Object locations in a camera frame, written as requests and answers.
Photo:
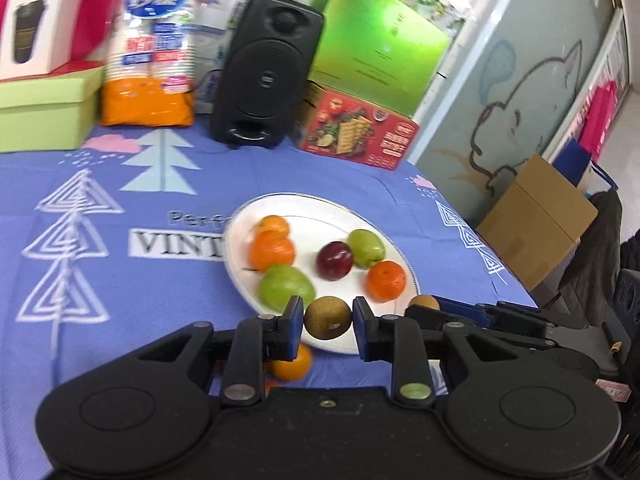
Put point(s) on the orange tangerine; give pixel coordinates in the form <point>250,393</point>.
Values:
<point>385,281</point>
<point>271,252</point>
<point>272,225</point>
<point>292,362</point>

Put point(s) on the green mango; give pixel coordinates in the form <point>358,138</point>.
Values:
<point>366,247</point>
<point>280,285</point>

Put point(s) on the black speaker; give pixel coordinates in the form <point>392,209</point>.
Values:
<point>262,75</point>

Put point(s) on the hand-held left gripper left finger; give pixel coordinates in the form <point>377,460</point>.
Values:
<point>292,330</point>

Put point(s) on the dark red plum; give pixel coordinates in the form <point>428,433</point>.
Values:
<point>334,260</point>

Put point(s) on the dark cloth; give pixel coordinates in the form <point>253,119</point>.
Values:
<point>600,250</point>

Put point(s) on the small brown round fruit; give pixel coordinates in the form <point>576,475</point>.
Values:
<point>327,319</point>
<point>424,302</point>

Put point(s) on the small pink bag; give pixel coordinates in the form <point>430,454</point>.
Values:
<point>600,115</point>

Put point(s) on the white coffee cup box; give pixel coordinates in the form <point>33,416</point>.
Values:
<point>45,25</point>

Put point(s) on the blue bag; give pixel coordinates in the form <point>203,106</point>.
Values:
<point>580,162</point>

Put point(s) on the orange paper cup pack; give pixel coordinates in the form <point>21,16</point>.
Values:
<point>150,60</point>

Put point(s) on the pink paper bag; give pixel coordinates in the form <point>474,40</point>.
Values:
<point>102,5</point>

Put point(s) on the green shoe box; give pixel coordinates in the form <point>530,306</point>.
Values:
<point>45,110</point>

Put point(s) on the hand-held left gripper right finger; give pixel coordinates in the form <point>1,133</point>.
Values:
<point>362,330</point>

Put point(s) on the white porcelain plate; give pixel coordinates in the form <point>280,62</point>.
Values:
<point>320,230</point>

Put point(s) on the large green gift box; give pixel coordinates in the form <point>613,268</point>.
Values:
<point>380,45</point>

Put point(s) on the red cracker box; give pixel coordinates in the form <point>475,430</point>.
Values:
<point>357,127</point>

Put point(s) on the brown cardboard box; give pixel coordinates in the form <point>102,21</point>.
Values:
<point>537,220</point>

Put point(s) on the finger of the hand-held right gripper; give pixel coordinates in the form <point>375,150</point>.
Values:
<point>425,316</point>
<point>465,312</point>

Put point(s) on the blue printed tablecloth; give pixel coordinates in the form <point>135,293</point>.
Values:
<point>150,310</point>

